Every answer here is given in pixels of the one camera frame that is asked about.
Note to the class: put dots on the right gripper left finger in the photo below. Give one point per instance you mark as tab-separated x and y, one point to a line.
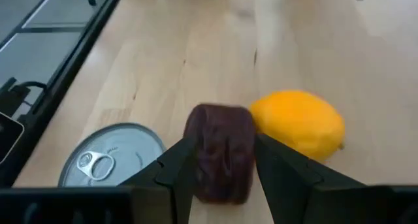
173	171

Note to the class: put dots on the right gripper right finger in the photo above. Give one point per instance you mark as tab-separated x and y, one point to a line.
284	185

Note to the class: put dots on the dark brown toy food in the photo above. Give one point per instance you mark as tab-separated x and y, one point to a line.
222	152

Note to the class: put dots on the blue label tuna can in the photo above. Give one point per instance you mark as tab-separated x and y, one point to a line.
114	155

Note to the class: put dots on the yellow toy lemon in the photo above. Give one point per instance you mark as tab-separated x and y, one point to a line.
297	122

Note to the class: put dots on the black aluminium table frame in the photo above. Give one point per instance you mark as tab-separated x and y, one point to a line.
70	67

